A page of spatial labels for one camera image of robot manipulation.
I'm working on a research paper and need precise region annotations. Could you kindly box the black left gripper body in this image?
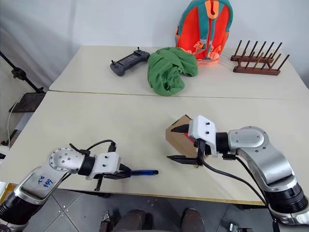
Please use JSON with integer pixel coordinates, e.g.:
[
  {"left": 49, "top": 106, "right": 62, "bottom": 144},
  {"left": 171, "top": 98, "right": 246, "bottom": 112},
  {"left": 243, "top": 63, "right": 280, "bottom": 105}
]
[{"left": 93, "top": 173, "right": 107, "bottom": 191}]

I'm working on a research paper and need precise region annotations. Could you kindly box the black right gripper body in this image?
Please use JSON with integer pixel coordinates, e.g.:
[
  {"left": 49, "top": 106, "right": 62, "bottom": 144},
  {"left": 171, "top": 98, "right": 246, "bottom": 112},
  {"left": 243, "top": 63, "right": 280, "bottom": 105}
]
[{"left": 194, "top": 139, "right": 211, "bottom": 165}]

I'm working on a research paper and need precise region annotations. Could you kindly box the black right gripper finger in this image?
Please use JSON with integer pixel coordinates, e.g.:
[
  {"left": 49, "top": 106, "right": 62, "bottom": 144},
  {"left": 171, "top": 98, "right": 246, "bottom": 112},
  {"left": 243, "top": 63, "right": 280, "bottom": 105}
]
[
  {"left": 167, "top": 155, "right": 201, "bottom": 166},
  {"left": 170, "top": 124, "right": 191, "bottom": 133}
]

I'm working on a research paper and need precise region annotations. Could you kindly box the brown cardboard box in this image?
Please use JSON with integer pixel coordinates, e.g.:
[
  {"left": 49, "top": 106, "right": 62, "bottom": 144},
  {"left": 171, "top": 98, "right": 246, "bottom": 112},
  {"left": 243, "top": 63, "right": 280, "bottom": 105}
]
[{"left": 165, "top": 114, "right": 211, "bottom": 167}]

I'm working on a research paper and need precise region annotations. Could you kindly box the blue pen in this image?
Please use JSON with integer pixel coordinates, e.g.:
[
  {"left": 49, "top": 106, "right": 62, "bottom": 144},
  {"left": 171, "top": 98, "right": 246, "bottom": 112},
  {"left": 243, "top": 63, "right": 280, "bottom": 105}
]
[{"left": 125, "top": 170, "right": 159, "bottom": 176}]

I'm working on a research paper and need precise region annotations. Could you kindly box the dark rounded shape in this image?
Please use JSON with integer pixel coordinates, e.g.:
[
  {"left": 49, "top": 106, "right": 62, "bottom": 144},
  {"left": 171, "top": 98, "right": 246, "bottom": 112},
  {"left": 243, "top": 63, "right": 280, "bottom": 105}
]
[
  {"left": 119, "top": 209, "right": 153, "bottom": 232},
  {"left": 181, "top": 208, "right": 207, "bottom": 232}
]

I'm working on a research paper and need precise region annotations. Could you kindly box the green cloth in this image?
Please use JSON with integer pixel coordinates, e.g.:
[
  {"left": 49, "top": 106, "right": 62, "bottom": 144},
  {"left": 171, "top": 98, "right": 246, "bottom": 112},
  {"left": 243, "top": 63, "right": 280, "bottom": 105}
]
[{"left": 147, "top": 47, "right": 199, "bottom": 97}]

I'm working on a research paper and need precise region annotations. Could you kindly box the dark grey handheld controller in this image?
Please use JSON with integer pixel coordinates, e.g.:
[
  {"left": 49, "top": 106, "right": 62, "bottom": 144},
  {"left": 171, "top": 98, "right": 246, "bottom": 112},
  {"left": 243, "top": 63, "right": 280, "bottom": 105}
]
[{"left": 110, "top": 47, "right": 150, "bottom": 77}]

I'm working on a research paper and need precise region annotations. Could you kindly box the dark wooden peg rack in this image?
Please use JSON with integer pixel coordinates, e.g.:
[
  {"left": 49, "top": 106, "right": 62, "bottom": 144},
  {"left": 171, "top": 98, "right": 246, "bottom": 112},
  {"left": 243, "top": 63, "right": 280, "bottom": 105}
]
[{"left": 230, "top": 40, "right": 290, "bottom": 76}]

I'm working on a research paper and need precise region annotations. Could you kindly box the yellow patterned object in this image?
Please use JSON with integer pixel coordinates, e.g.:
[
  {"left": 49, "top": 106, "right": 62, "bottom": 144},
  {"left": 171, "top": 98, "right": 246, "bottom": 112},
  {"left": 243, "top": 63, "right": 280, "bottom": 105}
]
[{"left": 0, "top": 182, "right": 17, "bottom": 201}]

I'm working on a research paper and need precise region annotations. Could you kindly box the orange and teal backpack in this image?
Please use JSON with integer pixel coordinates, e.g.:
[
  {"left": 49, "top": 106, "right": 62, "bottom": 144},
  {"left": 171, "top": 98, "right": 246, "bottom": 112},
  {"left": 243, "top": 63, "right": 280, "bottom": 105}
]
[{"left": 175, "top": 0, "right": 234, "bottom": 65}]

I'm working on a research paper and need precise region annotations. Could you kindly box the black stand pole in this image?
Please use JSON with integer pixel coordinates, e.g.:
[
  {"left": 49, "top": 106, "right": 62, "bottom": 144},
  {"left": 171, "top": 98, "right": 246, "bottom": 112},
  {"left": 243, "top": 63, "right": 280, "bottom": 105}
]
[{"left": 0, "top": 50, "right": 45, "bottom": 94}]

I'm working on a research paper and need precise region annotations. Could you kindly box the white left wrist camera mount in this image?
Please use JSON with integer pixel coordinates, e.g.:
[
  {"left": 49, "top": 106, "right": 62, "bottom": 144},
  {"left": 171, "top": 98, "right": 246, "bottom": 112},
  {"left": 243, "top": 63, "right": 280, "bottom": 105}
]
[{"left": 85, "top": 152, "right": 121, "bottom": 181}]

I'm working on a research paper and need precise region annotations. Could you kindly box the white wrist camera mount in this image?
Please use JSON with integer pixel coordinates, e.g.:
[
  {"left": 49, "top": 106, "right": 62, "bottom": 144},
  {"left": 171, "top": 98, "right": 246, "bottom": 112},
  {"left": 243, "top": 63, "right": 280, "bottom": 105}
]
[
  {"left": 188, "top": 115, "right": 218, "bottom": 158},
  {"left": 85, "top": 152, "right": 121, "bottom": 181}
]

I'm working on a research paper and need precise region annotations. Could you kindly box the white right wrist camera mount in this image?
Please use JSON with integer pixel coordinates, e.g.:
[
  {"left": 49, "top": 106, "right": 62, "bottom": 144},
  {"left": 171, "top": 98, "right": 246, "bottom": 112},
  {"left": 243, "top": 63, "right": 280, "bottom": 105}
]
[{"left": 188, "top": 115, "right": 218, "bottom": 158}]

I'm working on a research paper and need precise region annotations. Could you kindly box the metal caster bracket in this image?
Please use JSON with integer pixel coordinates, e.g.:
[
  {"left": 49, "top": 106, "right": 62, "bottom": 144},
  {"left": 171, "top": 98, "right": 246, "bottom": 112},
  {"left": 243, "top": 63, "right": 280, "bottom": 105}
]
[
  {"left": 101, "top": 210, "right": 114, "bottom": 232},
  {"left": 228, "top": 222, "right": 254, "bottom": 232}
]

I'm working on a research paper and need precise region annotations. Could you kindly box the black stand base plate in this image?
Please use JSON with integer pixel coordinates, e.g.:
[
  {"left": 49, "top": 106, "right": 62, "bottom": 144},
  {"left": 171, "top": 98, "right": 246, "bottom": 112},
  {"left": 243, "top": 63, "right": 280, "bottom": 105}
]
[{"left": 9, "top": 92, "right": 46, "bottom": 113}]

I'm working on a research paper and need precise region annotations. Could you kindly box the thin white cable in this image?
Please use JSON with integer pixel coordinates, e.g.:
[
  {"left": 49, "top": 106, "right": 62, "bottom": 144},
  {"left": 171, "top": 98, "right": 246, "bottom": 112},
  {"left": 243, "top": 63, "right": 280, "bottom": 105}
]
[{"left": 6, "top": 98, "right": 21, "bottom": 145}]

